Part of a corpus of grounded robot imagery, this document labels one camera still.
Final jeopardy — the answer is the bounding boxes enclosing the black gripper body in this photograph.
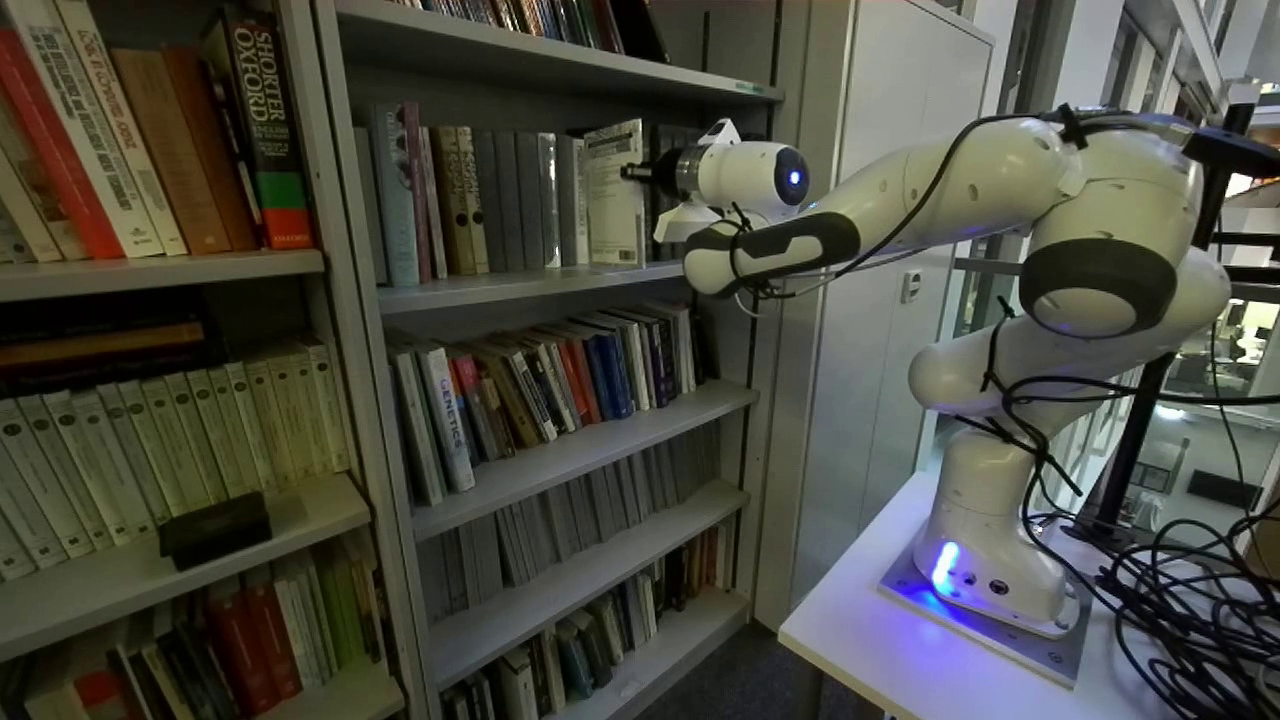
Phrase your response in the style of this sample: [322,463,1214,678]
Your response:
[622,150,694,199]

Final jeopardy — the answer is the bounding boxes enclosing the thin white book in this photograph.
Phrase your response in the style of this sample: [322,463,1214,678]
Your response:
[581,116,647,263]

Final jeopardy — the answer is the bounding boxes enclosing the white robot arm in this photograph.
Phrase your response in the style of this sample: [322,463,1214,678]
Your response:
[633,108,1244,638]

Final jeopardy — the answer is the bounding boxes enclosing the brown book upper shelf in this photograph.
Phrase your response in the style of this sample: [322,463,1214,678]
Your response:
[113,50,258,257]

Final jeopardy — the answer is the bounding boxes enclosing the red book upper shelf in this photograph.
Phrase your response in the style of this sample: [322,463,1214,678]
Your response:
[0,30,124,262]

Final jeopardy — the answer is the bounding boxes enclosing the white bookshelf unit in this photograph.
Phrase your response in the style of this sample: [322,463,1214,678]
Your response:
[0,0,779,720]

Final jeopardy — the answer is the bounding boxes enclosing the black box on shelf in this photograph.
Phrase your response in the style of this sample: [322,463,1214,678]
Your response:
[160,491,272,569]

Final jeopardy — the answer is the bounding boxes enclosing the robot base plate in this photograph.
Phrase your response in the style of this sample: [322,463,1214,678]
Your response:
[880,535,1093,689]

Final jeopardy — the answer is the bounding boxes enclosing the black cable bundle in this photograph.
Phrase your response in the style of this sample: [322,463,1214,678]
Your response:
[1024,491,1280,720]

